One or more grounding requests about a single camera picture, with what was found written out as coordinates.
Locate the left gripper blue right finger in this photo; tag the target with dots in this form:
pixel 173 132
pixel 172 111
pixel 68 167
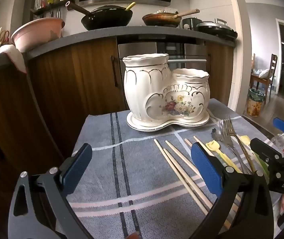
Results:
pixel 208 172

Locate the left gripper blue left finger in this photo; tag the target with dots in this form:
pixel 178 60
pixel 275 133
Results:
pixel 73 168

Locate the green yellow plastic spoon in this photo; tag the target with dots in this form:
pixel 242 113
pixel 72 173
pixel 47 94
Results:
pixel 246 141

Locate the wooden chopstick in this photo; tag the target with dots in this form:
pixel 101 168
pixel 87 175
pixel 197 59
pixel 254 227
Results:
pixel 189 180
pixel 186 160
pixel 190 191
pixel 202 145

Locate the silver flower spoon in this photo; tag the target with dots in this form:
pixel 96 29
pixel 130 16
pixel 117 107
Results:
pixel 216 135

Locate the silver fork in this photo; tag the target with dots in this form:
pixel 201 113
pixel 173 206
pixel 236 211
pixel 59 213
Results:
pixel 226 138

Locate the gold fork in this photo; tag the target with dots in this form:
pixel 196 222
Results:
pixel 231 132

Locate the wooden chair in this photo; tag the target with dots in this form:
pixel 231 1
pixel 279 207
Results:
pixel 265 77

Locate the grey plaid table cloth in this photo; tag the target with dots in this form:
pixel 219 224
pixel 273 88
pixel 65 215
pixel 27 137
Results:
pixel 128 186

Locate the white floral ceramic utensil holder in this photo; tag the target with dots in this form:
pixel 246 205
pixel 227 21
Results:
pixel 158 96

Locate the black lidded griddle pan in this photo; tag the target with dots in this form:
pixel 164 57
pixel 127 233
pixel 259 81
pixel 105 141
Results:
pixel 218 28

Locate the white pink towel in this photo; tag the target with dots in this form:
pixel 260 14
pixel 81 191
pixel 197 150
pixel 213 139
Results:
pixel 15 57

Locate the dark green kettle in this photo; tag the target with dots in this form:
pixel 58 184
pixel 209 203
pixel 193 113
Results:
pixel 191 23

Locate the pink basin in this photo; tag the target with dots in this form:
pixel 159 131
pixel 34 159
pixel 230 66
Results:
pixel 36 33

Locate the brown frying pan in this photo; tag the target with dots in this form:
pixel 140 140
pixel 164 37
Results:
pixel 166 18

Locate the black wok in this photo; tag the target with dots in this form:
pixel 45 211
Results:
pixel 105 16

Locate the spice shelf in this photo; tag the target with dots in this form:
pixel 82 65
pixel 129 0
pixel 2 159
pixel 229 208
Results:
pixel 50 7

